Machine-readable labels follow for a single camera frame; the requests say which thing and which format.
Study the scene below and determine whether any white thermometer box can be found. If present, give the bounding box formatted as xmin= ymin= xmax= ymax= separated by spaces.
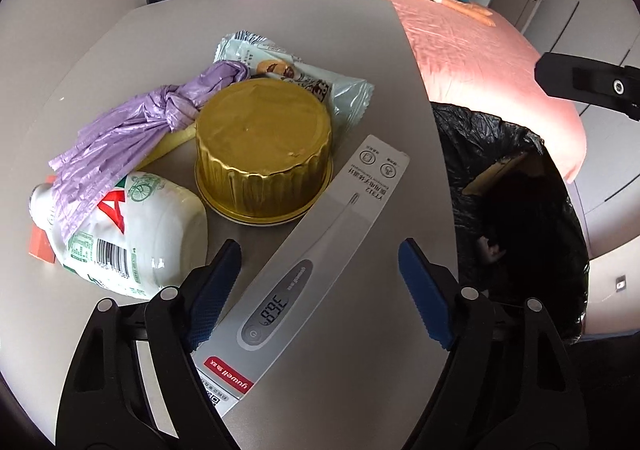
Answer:
xmin=192 ymin=135 xmax=410 ymax=415

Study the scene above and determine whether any orange red small box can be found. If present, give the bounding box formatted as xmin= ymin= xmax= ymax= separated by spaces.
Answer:
xmin=28 ymin=175 xmax=55 ymax=264

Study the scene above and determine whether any black trash bag bin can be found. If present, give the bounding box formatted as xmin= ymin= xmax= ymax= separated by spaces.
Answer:
xmin=432 ymin=103 xmax=589 ymax=343

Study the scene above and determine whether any white milk bottle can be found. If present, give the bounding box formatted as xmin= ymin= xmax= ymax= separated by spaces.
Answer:
xmin=29 ymin=172 xmax=208 ymax=300

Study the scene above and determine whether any cardboard piece in bin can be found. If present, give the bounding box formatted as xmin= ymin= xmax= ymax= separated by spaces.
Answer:
xmin=462 ymin=152 xmax=527 ymax=196

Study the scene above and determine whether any pink bed sheet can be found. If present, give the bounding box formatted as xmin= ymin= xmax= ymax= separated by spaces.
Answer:
xmin=386 ymin=0 xmax=587 ymax=184

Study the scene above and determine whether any gold foil container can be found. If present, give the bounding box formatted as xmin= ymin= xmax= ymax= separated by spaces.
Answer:
xmin=194 ymin=78 xmax=333 ymax=226

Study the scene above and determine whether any yellow paper piece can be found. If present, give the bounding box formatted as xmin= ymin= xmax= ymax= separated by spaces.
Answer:
xmin=136 ymin=123 xmax=195 ymax=171

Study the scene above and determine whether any purple plastic bag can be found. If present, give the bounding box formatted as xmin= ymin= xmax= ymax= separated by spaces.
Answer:
xmin=49 ymin=60 xmax=250 ymax=242

